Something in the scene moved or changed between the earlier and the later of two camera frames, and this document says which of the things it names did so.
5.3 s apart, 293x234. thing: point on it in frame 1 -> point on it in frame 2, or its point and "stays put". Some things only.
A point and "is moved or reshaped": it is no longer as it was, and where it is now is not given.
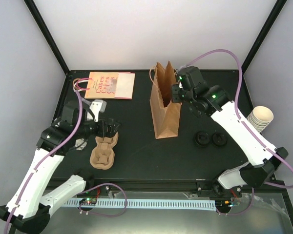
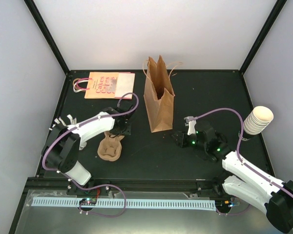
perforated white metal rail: [197, 205] stays put
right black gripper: [175, 96] -> [181, 139]
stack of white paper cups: [260, 117] stays put
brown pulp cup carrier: [102, 156] is moved or reshaped
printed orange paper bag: [106, 85] stays put
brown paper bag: [165, 112] is moved or reshaped
